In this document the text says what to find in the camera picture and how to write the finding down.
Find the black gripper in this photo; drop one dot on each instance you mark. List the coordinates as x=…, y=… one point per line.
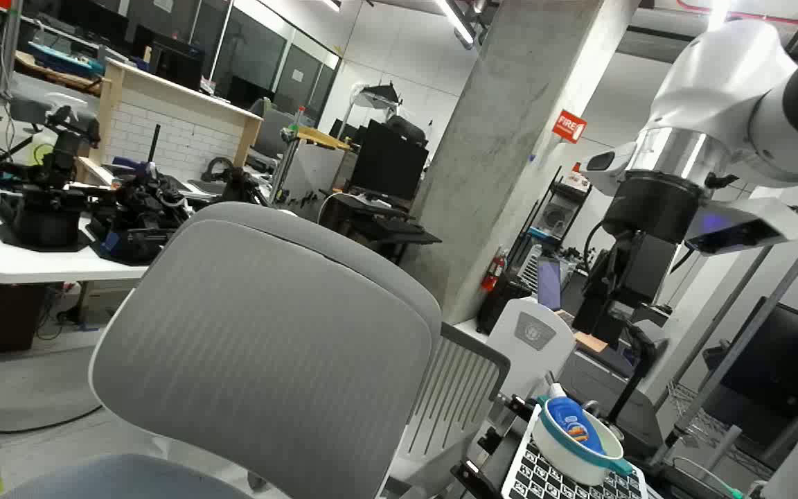
x=653, y=210

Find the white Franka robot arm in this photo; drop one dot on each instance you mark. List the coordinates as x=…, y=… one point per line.
x=732, y=85

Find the slatted back office chair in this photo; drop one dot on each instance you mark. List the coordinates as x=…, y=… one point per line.
x=459, y=398

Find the grey mesh back office chair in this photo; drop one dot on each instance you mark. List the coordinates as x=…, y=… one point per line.
x=270, y=350

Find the blue plastic bottle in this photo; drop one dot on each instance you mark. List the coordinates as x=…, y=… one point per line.
x=573, y=422

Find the red fire extinguisher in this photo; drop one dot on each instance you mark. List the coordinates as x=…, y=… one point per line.
x=495, y=272

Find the white teal rimmed bowl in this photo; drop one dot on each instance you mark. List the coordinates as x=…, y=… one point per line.
x=573, y=459

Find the black monitor screen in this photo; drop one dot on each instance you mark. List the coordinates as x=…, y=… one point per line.
x=777, y=361

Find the checkerboard calibration board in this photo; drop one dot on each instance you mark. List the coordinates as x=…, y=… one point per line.
x=547, y=480

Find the black desk with equipment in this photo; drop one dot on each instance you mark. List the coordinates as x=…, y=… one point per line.
x=376, y=226

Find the black machine with lamp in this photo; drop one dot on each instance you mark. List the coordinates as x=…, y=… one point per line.
x=390, y=153

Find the yellow topped grey cart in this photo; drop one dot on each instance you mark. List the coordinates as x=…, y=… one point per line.
x=311, y=167

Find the white brick pattern box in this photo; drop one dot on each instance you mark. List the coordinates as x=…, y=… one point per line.
x=179, y=134

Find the black equipment pile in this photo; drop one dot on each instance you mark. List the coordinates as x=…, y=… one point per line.
x=141, y=218

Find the white work table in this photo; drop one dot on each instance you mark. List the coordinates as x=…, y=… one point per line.
x=12, y=250

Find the black camera tripod stand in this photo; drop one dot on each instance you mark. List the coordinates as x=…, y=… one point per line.
x=639, y=377

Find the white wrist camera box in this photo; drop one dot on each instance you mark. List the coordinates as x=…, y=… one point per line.
x=750, y=226

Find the red wall sign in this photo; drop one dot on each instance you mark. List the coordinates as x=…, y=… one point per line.
x=569, y=125

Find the black camera rig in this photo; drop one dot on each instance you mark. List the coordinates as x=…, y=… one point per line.
x=44, y=210

